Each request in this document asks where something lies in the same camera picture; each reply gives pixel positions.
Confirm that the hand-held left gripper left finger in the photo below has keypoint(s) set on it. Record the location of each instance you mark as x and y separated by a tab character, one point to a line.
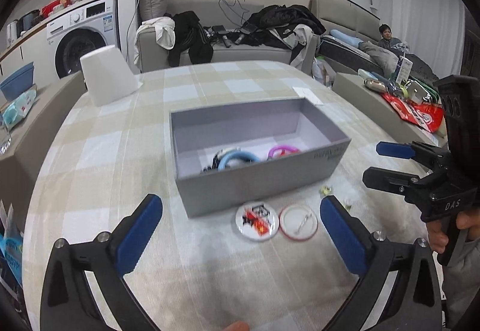
137	237

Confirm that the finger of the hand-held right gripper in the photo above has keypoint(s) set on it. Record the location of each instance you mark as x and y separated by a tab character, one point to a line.
393	150
386	179

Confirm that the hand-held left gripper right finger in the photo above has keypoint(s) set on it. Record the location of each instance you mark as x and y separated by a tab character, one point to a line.
343	237

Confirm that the red rimmed round badge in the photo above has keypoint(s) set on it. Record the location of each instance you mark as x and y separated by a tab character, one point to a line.
299	223

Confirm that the white round badge red print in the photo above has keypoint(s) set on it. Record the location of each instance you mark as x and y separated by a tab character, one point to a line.
257	222

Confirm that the grey cardboard box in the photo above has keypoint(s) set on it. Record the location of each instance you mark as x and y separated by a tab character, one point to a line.
255	184

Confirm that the person's right forearm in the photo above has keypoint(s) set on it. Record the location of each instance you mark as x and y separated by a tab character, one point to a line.
465	278

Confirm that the person's right hand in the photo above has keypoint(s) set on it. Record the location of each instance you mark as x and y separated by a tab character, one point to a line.
433	237

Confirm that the red snack bag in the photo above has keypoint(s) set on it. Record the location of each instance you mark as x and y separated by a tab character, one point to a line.
416	111

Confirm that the small yellow charm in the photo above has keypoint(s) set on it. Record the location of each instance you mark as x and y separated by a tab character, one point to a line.
327	190

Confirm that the beige low table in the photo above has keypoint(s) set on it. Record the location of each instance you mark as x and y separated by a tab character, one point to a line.
360	91

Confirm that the checked tablecloth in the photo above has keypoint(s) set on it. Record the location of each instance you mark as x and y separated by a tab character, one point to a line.
131	151

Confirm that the blue plastic bag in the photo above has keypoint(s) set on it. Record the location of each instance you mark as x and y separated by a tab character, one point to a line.
9	244

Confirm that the beige side cabinet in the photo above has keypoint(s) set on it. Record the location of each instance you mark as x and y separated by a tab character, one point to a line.
45	121

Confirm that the white toilet paper roll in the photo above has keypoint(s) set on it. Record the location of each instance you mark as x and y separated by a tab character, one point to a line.
107	76

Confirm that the clear water bottle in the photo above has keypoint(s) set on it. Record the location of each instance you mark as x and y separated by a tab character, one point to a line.
3	139

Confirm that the black jacket pile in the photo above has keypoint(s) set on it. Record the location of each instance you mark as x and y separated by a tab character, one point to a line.
281	21

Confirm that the wet wipes pack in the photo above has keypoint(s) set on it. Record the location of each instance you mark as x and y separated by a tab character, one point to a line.
17	108

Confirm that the beige sofa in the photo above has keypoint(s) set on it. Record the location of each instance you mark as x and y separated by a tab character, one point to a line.
243	53

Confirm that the blue plastic basin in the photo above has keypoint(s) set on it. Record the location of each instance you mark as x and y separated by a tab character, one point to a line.
17	79

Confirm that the white washing machine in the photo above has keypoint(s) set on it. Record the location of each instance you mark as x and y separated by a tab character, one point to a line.
86	38

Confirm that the black garment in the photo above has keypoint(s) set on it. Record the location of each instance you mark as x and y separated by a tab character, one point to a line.
191	38

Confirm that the white garment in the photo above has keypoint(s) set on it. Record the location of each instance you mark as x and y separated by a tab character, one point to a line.
165	32

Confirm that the white electric kettle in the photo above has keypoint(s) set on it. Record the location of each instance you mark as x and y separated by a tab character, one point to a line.
12	32

